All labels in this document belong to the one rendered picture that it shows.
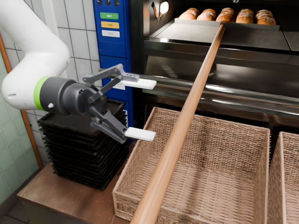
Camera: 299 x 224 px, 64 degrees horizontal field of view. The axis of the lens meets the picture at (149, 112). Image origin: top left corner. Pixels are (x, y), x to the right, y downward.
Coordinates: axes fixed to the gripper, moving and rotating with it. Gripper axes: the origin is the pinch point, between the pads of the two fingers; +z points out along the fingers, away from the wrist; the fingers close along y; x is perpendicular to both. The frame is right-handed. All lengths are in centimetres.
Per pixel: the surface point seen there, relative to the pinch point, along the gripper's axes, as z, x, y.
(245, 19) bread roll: 20, -99, -3
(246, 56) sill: 21, -59, 4
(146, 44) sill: -22, -60, 3
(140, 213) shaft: 7.5, 25.3, -1.2
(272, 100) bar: 27.8, -21.1, 3.2
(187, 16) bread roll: -12, -100, -2
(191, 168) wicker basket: 7, -47, 61
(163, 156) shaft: 7.4, 14.0, -1.1
